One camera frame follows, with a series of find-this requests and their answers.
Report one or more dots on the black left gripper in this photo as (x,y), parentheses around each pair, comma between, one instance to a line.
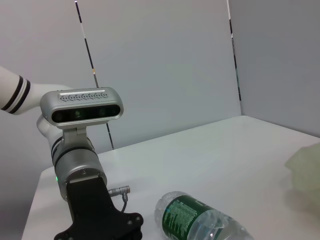
(87,207)

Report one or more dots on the clear green-label water bottle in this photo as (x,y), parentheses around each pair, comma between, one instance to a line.
(190,215)

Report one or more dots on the pale green glass fruit bowl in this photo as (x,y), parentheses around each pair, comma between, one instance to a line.
(307,170)

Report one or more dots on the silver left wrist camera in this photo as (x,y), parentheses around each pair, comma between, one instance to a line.
(82,105)

